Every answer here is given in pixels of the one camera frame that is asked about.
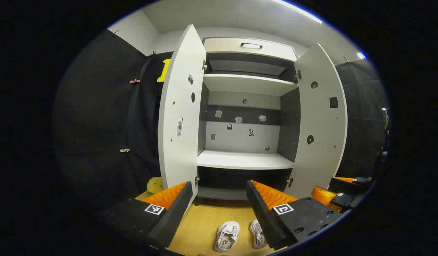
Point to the yellow green round object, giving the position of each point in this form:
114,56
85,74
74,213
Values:
154,185

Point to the white canvas shoe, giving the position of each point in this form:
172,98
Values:
226,234
258,234

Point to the white cabinet door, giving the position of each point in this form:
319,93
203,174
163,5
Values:
179,106
320,117

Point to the small ceiling light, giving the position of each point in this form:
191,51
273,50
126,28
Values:
361,55

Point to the white cabinet drawer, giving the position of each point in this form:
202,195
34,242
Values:
222,46

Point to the white shoe cabinet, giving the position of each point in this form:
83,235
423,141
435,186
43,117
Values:
243,160

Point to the black backdrop cloth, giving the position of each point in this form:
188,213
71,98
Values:
98,124

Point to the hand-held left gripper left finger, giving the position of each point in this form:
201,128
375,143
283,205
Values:
172,217

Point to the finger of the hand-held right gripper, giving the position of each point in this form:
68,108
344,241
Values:
343,202
350,185

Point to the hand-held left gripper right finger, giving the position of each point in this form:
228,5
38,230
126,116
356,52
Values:
261,213

